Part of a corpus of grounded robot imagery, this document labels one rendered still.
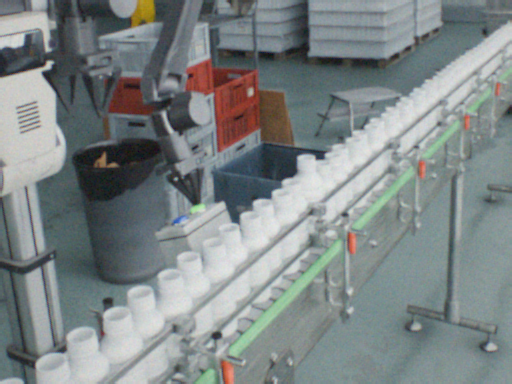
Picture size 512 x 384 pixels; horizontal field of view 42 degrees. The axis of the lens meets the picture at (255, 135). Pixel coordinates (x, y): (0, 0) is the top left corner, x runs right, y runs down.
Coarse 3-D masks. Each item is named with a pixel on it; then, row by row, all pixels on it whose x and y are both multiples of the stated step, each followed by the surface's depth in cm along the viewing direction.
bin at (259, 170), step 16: (256, 144) 225; (272, 144) 225; (240, 160) 216; (256, 160) 225; (272, 160) 227; (288, 160) 224; (224, 176) 201; (240, 176) 197; (256, 176) 226; (272, 176) 229; (288, 176) 226; (224, 192) 203; (240, 192) 199; (256, 192) 196
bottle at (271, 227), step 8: (256, 200) 124; (264, 200) 124; (256, 208) 122; (264, 208) 121; (272, 208) 122; (264, 216) 122; (272, 216) 123; (264, 224) 122; (272, 224) 122; (264, 232) 121; (272, 232) 122; (272, 248) 123; (280, 248) 125; (272, 256) 123; (280, 256) 125; (272, 264) 124; (280, 264) 125; (272, 272) 124; (280, 280) 126
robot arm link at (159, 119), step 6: (156, 108) 132; (162, 108) 131; (168, 108) 128; (150, 114) 131; (156, 114) 129; (162, 114) 129; (150, 120) 131; (156, 120) 129; (162, 120) 129; (168, 120) 129; (156, 126) 130; (162, 126) 129; (168, 126) 129; (156, 132) 130; (162, 132) 130; (168, 132) 129
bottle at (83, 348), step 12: (72, 336) 86; (84, 336) 87; (96, 336) 86; (72, 348) 84; (84, 348) 84; (96, 348) 85; (72, 360) 84; (84, 360) 84; (96, 360) 85; (108, 360) 87; (72, 372) 84; (84, 372) 84; (96, 372) 84; (108, 372) 86
